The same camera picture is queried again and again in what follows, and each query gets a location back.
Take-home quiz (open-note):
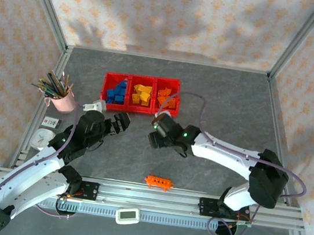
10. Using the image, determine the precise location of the wide aluminium base rail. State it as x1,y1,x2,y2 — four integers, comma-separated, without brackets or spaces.
0,163,308,232

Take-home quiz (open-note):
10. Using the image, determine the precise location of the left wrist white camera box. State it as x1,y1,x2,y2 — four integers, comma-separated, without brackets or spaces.
82,97,108,115

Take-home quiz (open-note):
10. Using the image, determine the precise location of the aluminium frame post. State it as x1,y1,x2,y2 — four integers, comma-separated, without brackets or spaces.
10,0,76,53
266,0,314,87

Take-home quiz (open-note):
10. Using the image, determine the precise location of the aluminium frame rail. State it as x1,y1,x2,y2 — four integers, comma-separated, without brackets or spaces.
6,40,74,175
250,74,311,207
65,42,272,77

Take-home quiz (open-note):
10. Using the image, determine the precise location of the small white card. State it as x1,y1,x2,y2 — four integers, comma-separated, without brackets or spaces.
41,116,64,130

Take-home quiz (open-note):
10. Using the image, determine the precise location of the white digital timer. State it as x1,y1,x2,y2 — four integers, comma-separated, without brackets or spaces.
114,204,142,227

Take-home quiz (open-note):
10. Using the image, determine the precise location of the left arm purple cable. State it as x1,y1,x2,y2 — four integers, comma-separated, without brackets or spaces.
0,92,87,235

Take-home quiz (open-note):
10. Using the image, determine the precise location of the long orange holed lego beam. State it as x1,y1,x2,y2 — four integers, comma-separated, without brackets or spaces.
143,174,175,193

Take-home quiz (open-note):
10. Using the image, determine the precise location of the small white clock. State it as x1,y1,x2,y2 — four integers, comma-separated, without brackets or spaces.
28,127,56,152

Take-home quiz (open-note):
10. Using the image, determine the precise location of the grey slotted cable duct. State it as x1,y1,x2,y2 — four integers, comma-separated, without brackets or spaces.
36,196,210,231

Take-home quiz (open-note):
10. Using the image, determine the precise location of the pink cup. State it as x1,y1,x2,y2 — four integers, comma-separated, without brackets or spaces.
42,86,79,115

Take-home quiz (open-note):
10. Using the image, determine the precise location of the red plastic bin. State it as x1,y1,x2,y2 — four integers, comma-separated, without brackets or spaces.
123,74,159,116
98,71,132,113
151,76,184,118

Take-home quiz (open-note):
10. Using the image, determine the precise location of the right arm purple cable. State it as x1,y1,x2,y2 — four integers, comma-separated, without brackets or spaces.
138,87,314,235

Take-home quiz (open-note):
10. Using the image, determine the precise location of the bunch of coloured pencils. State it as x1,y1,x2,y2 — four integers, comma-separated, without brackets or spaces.
30,67,76,102

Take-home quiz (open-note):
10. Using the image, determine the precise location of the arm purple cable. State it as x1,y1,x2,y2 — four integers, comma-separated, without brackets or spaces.
0,92,87,235
138,87,314,235

